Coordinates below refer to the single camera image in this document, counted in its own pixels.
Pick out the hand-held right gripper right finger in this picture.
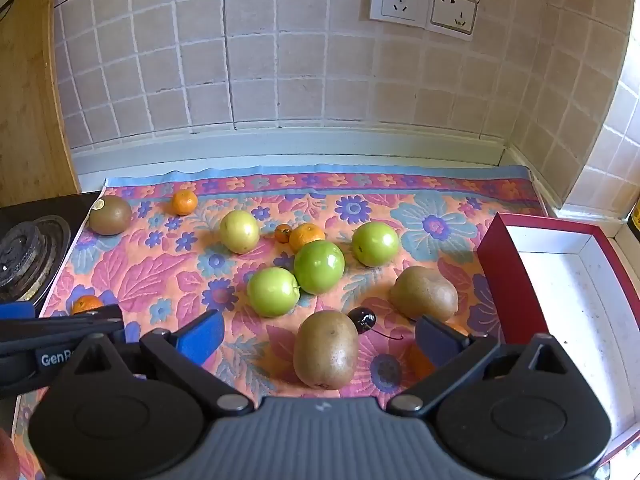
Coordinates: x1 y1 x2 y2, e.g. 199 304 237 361
387 316 571 417

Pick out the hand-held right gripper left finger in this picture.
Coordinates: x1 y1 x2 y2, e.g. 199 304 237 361
60 309 254 416

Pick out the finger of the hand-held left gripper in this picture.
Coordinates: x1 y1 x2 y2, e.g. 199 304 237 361
0 305 124 346
0 301 37 320

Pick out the yellowish apple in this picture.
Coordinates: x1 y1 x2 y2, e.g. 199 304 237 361
219 210 261 254

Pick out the green apple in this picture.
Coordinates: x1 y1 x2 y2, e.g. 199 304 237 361
351 221 401 268
293 240 346 295
246 267 301 318

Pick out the red cardboard box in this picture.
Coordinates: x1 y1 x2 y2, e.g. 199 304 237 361
477 212 640 466

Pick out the small mandarin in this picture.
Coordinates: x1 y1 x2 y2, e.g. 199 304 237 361
171 190 198 216
289 223 326 254
71 295 104 316

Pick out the gas stove burner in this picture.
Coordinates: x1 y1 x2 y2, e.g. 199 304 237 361
0 191 103 306

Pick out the dark cherry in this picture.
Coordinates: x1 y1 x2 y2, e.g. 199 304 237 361
347 307 402 341

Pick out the floral patterned cloth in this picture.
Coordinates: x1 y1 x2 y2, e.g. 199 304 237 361
10 165 551 480

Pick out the brown kiwi with sticker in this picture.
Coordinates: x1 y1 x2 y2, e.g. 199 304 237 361
89 195 133 237

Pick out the wooden cutting board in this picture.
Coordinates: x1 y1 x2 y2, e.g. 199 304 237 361
0 0 81 208

